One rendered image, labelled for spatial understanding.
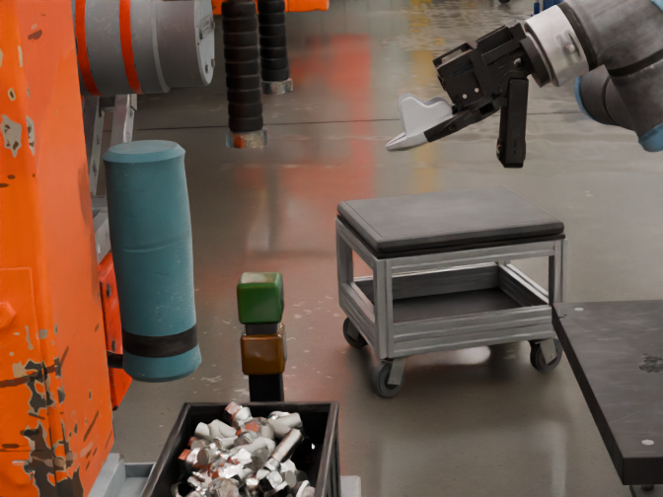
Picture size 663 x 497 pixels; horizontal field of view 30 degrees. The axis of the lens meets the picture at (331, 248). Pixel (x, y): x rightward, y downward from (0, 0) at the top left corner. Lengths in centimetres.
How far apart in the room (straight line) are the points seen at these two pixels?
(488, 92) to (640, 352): 61
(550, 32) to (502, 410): 113
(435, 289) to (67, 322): 187
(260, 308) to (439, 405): 139
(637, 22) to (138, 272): 65
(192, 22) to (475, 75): 35
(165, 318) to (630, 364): 80
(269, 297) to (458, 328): 140
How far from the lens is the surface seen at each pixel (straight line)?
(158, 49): 140
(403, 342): 248
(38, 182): 94
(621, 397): 179
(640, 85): 153
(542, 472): 223
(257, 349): 114
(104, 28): 141
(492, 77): 152
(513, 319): 254
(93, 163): 167
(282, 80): 161
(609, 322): 207
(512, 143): 153
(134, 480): 194
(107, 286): 150
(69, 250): 102
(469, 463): 226
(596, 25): 150
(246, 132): 127
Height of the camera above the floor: 100
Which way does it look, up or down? 16 degrees down
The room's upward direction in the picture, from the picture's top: 3 degrees counter-clockwise
